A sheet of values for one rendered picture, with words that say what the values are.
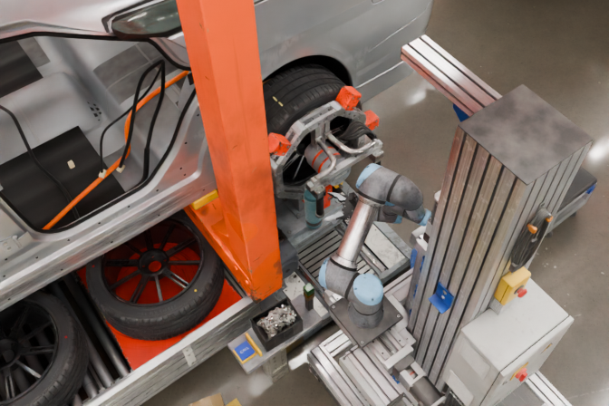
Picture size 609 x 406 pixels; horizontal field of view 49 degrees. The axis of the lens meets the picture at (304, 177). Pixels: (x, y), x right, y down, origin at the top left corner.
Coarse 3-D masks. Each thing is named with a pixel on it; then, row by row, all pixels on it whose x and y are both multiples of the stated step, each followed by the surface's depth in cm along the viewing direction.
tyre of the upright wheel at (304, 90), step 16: (304, 64) 314; (272, 80) 306; (288, 80) 305; (304, 80) 305; (320, 80) 309; (336, 80) 315; (272, 96) 302; (288, 96) 299; (304, 96) 298; (320, 96) 301; (336, 96) 308; (272, 112) 299; (288, 112) 296; (304, 112) 301; (272, 128) 297
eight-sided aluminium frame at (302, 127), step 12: (324, 108) 302; (336, 108) 302; (300, 120) 298; (312, 120) 301; (324, 120) 301; (360, 120) 318; (288, 132) 298; (300, 132) 294; (348, 144) 338; (360, 144) 334; (276, 156) 303; (288, 156) 301; (348, 156) 338; (276, 168) 301; (276, 180) 309; (276, 192) 316; (288, 192) 322; (300, 192) 331
